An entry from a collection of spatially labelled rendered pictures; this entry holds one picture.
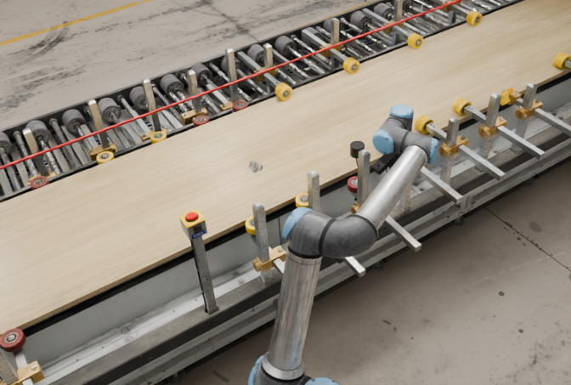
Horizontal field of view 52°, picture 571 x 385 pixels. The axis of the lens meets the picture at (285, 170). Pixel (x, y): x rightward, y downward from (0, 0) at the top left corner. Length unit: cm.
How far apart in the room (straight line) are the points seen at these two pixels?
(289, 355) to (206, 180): 103
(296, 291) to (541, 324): 184
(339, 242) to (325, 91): 162
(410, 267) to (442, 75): 110
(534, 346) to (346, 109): 153
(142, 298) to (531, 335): 197
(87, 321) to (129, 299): 18
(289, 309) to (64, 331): 100
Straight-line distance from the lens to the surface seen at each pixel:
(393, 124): 222
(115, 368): 243
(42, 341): 255
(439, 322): 331
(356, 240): 176
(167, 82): 358
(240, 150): 288
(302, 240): 179
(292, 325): 195
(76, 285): 246
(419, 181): 312
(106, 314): 256
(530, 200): 408
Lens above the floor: 267
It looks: 40 degrees down
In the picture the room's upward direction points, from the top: 4 degrees counter-clockwise
